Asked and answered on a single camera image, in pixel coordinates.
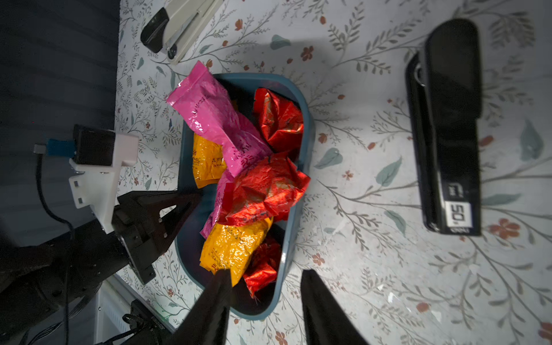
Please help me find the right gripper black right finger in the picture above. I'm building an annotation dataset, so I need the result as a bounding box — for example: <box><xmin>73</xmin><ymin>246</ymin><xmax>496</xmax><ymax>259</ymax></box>
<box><xmin>300</xmin><ymin>270</ymin><xmax>368</xmax><ymax>345</ymax></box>

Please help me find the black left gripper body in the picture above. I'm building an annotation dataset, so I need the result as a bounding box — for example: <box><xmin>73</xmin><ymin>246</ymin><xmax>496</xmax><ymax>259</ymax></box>
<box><xmin>112</xmin><ymin>191</ymin><xmax>202</xmax><ymax>285</ymax></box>

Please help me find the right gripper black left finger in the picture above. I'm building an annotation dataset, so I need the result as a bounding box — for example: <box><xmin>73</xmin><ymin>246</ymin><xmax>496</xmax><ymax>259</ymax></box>
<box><xmin>165</xmin><ymin>270</ymin><xmax>232</xmax><ymax>344</ymax></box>

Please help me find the red tea bag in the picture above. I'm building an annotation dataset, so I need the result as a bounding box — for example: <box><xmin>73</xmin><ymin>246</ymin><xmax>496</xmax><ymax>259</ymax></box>
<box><xmin>243</xmin><ymin>236</ymin><xmax>282</xmax><ymax>299</ymax></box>
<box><xmin>217</xmin><ymin>153</ymin><xmax>311</xmax><ymax>227</ymax></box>
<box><xmin>253</xmin><ymin>88</ymin><xmax>304</xmax><ymax>157</ymax></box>

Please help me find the yellow tea bag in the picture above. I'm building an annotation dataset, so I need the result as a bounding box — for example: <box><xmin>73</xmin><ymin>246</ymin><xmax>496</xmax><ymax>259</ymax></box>
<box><xmin>192</xmin><ymin>134</ymin><xmax>227</xmax><ymax>188</ymax></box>
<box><xmin>200</xmin><ymin>218</ymin><xmax>273</xmax><ymax>287</ymax></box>

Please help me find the pink tea bag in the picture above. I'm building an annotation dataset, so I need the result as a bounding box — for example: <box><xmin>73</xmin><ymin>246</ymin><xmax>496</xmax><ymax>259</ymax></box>
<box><xmin>201</xmin><ymin>170</ymin><xmax>234</xmax><ymax>239</ymax></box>
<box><xmin>167</xmin><ymin>62</ymin><xmax>273</xmax><ymax>177</ymax></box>

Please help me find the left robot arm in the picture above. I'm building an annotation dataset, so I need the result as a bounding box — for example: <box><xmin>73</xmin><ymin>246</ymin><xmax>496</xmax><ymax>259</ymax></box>
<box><xmin>1</xmin><ymin>191</ymin><xmax>202</xmax><ymax>343</ymax></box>

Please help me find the white and black stapler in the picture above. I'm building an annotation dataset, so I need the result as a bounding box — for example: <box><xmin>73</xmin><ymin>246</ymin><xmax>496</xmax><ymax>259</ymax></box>
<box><xmin>140</xmin><ymin>0</ymin><xmax>223</xmax><ymax>65</ymax></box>

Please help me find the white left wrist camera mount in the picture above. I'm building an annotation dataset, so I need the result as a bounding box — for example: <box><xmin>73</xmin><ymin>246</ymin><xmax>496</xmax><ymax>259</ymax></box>
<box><xmin>69</xmin><ymin>124</ymin><xmax>139</xmax><ymax>234</ymax></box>

